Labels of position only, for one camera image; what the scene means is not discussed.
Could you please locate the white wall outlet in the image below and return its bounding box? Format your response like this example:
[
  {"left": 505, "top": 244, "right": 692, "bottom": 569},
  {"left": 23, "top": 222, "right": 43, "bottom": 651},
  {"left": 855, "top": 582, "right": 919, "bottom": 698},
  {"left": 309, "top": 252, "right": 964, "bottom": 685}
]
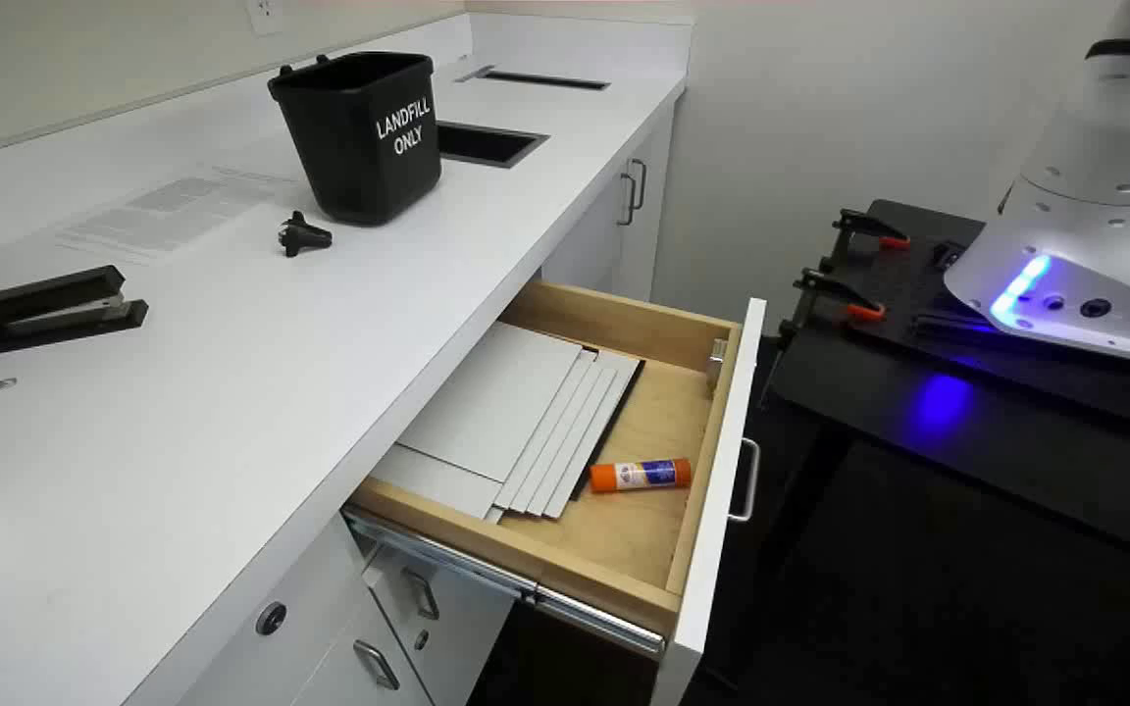
[{"left": 243, "top": 0, "right": 289, "bottom": 39}]

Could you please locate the black clamp with orange tip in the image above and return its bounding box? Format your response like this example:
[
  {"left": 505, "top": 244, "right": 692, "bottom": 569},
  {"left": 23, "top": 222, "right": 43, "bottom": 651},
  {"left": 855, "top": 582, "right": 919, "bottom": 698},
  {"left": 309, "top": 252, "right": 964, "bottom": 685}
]
[
  {"left": 789, "top": 264, "right": 889, "bottom": 333},
  {"left": 828, "top": 204, "right": 919, "bottom": 258}
]

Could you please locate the grey base panel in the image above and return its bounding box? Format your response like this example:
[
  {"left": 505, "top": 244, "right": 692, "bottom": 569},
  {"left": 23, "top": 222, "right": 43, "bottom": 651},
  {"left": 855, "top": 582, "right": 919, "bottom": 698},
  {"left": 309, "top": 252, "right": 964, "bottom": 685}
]
[{"left": 363, "top": 441, "right": 510, "bottom": 526}]

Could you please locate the silver lower cabinet handle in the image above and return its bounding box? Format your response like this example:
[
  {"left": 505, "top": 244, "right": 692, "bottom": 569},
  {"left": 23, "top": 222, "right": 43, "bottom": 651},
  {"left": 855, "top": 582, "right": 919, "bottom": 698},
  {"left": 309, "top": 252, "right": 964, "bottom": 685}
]
[
  {"left": 396, "top": 560, "right": 448, "bottom": 628},
  {"left": 349, "top": 635, "right": 405, "bottom": 693}
]

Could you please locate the metal drawer slide rail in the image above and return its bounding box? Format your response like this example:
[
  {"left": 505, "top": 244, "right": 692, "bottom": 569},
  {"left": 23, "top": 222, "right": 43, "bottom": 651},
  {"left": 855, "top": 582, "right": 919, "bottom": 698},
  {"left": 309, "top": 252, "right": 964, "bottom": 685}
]
[{"left": 341, "top": 505, "right": 668, "bottom": 660}]

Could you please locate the large grey divider panel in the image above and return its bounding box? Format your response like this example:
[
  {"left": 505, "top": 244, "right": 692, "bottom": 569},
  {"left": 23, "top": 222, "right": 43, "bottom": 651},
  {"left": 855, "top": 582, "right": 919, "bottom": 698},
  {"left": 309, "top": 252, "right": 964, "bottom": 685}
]
[{"left": 392, "top": 316, "right": 591, "bottom": 492}]

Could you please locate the silver cabinet door handle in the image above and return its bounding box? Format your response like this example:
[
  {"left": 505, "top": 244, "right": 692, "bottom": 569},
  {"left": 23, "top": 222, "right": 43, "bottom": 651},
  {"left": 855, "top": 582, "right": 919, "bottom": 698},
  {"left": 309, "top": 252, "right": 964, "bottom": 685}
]
[
  {"left": 626, "top": 153, "right": 655, "bottom": 217},
  {"left": 612, "top": 165, "right": 645, "bottom": 235}
]

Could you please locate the light wooden shelf frame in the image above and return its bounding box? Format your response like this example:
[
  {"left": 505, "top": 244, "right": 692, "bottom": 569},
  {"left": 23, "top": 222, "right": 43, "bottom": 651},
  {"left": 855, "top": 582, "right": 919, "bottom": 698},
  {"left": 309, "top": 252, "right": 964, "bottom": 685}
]
[{"left": 341, "top": 273, "right": 774, "bottom": 706}]

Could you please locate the black stapler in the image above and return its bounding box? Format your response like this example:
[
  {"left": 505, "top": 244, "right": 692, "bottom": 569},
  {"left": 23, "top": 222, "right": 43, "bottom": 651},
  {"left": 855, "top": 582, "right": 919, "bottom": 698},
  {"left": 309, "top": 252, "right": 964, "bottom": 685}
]
[{"left": 0, "top": 264, "right": 153, "bottom": 369}]

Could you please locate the small black clip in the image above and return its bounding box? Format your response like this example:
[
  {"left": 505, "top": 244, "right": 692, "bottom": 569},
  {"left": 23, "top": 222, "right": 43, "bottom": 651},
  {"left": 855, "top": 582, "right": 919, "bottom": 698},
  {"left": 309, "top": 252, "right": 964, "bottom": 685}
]
[{"left": 275, "top": 207, "right": 337, "bottom": 264}]

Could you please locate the round silver cabinet lock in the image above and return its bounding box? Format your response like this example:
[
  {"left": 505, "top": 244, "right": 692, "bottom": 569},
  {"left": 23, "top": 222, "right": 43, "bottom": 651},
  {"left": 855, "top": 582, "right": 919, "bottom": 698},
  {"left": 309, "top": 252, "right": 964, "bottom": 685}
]
[{"left": 250, "top": 595, "right": 293, "bottom": 643}]

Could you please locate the white lower cabinet front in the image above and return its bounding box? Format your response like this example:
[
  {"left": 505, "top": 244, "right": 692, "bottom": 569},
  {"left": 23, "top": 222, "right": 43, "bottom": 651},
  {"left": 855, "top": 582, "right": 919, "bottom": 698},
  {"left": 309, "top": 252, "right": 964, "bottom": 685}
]
[{"left": 176, "top": 515, "right": 519, "bottom": 706}]

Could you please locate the tall white cabinet door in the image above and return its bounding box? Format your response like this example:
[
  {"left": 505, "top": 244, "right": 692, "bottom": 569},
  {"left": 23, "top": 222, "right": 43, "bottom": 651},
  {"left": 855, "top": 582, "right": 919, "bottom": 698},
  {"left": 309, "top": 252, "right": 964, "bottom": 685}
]
[{"left": 537, "top": 90, "right": 684, "bottom": 306}]

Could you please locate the black landfill bin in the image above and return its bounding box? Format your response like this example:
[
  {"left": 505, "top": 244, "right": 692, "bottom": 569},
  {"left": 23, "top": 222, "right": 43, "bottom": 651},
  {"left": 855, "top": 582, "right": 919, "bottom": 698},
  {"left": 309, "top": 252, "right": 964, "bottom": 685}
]
[{"left": 263, "top": 46, "right": 442, "bottom": 228}]

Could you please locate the orange and white glue stick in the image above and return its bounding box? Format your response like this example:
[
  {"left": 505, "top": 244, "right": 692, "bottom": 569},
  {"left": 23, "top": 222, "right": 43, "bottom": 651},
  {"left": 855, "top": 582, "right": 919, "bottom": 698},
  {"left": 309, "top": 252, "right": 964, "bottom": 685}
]
[{"left": 583, "top": 456, "right": 697, "bottom": 499}]

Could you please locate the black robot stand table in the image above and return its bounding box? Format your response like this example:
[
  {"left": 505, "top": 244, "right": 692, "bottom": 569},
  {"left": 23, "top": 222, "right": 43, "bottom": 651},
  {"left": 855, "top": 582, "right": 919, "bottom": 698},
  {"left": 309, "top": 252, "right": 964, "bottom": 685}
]
[{"left": 717, "top": 197, "right": 1130, "bottom": 706}]

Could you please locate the silver drawer pull handle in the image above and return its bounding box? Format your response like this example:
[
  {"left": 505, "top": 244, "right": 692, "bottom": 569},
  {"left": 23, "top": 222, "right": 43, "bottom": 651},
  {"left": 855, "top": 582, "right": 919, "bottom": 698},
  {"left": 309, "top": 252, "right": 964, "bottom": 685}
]
[{"left": 724, "top": 435, "right": 769, "bottom": 530}]

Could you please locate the metal drawer bracket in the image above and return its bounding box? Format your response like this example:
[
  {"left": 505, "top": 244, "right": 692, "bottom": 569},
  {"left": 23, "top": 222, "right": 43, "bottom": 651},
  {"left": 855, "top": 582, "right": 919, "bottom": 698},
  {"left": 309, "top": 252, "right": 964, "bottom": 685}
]
[{"left": 701, "top": 333, "right": 732, "bottom": 401}]

